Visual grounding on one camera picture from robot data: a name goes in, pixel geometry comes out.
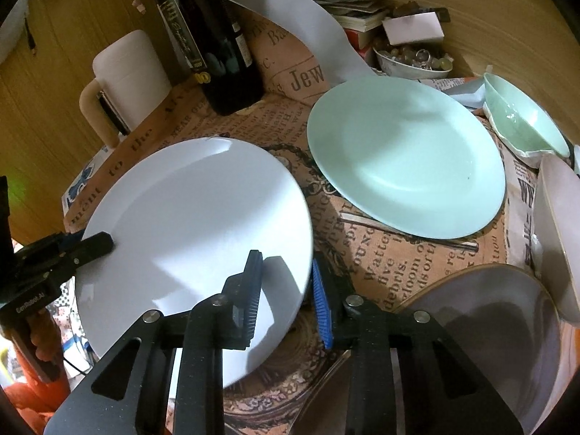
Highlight white plate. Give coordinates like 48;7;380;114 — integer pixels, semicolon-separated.
294;263;567;435
75;137;314;390

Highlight newspaper print tablecloth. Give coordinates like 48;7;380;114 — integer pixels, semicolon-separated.
61;9;580;435

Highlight person's left hand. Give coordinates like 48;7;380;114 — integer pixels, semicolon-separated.
25;310;64;374

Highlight dark wine bottle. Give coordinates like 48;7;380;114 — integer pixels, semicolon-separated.
154;0;266;116

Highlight blue cartoon sticker card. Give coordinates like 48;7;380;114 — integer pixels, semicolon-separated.
61;145;114;214

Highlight stack of books and papers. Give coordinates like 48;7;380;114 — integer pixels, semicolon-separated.
290;0;395;50

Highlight white mug with handle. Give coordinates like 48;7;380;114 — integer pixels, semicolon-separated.
79;29;173;148

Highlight mint green bowl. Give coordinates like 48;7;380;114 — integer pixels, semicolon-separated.
482;72;572;159

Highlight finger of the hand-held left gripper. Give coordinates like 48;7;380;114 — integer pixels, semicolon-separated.
47;232;114;277

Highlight white paper sheet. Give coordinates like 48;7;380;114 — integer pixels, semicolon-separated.
224;0;386;87

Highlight small white box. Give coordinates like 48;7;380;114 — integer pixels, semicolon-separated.
382;11;445;46

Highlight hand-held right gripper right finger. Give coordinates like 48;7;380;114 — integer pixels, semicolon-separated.
312;254;526;435

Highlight mint green plate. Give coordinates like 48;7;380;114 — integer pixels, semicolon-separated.
307;76;507;240

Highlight black cable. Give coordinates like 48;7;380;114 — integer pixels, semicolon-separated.
62;357;94;376

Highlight bowl of beads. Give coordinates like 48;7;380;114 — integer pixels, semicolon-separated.
372;45;454;80

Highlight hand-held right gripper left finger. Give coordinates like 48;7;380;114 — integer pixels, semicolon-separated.
43;250;264;435

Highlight orange clothing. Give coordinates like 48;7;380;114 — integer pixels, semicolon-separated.
0;372;73;435

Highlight small white bowl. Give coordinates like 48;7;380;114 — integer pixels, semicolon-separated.
530;156;580;322

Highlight folded newspaper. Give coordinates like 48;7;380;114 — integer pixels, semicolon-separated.
419;76;488;110

